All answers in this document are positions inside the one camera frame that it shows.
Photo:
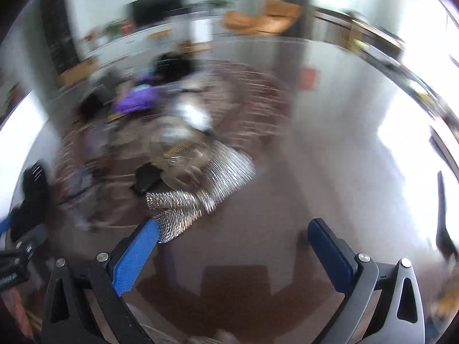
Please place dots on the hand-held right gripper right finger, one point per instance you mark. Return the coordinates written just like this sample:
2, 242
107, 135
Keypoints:
328, 254

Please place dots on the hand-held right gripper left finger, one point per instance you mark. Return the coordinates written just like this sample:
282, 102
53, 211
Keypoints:
138, 251

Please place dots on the black box white pictures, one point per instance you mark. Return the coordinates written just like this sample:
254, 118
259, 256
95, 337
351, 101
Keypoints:
147, 179

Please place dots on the white cloth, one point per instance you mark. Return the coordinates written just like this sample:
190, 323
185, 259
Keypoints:
190, 113

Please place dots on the purple toy figure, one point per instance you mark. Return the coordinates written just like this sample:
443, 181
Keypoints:
134, 100

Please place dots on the cardboard box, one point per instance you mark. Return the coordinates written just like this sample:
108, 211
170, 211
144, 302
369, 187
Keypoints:
77, 71

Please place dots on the white television cabinet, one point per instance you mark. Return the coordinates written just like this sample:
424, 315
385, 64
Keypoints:
129, 41

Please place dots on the bushy potted plant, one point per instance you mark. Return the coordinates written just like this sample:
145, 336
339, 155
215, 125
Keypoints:
114, 28

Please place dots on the dark glass display cabinet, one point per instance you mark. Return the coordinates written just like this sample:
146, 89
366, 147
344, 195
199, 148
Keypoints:
59, 32

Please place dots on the black television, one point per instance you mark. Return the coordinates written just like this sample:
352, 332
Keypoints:
157, 7

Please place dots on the orange lounge chair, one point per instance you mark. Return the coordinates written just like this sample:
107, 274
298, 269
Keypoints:
265, 18

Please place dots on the large leafy potted plant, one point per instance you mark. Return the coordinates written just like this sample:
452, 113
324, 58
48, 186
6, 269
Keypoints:
217, 0

